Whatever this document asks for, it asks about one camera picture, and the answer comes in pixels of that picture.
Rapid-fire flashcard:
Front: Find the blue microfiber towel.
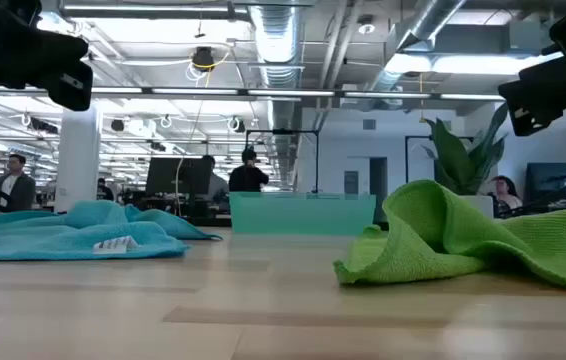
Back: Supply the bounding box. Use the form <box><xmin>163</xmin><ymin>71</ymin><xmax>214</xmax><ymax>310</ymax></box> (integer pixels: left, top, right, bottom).
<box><xmin>0</xmin><ymin>199</ymin><xmax>223</xmax><ymax>262</ymax></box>

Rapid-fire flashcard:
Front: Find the green microfiber towel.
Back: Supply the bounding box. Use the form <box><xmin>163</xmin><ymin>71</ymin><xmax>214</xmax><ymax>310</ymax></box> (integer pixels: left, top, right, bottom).
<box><xmin>332</xmin><ymin>179</ymin><xmax>566</xmax><ymax>297</ymax></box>

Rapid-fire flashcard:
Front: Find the teal plastic basket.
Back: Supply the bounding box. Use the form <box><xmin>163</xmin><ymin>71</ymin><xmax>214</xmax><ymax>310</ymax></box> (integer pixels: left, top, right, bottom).
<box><xmin>228</xmin><ymin>192</ymin><xmax>377</xmax><ymax>236</ymax></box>

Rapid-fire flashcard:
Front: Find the white round column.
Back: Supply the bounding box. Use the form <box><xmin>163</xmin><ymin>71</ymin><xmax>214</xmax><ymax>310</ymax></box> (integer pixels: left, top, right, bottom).
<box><xmin>54</xmin><ymin>107</ymin><xmax>103</xmax><ymax>214</ymax></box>

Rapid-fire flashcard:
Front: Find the black computer monitor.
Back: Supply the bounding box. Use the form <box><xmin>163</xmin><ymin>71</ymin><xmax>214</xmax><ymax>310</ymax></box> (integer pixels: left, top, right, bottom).
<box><xmin>525</xmin><ymin>162</ymin><xmax>566</xmax><ymax>204</ymax></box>
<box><xmin>145</xmin><ymin>156</ymin><xmax>213</xmax><ymax>196</ymax></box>

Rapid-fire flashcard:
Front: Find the person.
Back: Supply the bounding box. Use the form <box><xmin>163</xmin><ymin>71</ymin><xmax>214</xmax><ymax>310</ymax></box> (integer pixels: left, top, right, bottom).
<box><xmin>96</xmin><ymin>177</ymin><xmax>115</xmax><ymax>202</ymax></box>
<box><xmin>228</xmin><ymin>147</ymin><xmax>270</xmax><ymax>194</ymax></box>
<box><xmin>487</xmin><ymin>174</ymin><xmax>524</xmax><ymax>219</ymax></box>
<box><xmin>201</xmin><ymin>154</ymin><xmax>231</xmax><ymax>201</ymax></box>
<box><xmin>0</xmin><ymin>153</ymin><xmax>37</xmax><ymax>212</ymax></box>

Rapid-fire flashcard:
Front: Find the potted snake plant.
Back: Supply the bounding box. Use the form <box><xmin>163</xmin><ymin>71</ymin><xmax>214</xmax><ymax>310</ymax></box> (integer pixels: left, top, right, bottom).
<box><xmin>422</xmin><ymin>102</ymin><xmax>510</xmax><ymax>220</ymax></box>

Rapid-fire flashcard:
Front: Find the long LED light bar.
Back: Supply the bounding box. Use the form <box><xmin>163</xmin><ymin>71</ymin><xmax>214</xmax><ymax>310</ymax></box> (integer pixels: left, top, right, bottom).
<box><xmin>0</xmin><ymin>85</ymin><xmax>507</xmax><ymax>102</ymax></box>

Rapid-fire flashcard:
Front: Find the black round ceiling fixture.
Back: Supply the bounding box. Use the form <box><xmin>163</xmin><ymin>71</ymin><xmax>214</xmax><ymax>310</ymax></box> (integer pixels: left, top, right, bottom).
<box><xmin>191</xmin><ymin>46</ymin><xmax>216</xmax><ymax>73</ymax></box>

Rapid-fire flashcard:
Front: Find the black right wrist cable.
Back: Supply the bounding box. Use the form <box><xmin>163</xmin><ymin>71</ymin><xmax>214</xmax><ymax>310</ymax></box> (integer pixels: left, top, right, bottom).
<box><xmin>497</xmin><ymin>167</ymin><xmax>566</xmax><ymax>217</ymax></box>

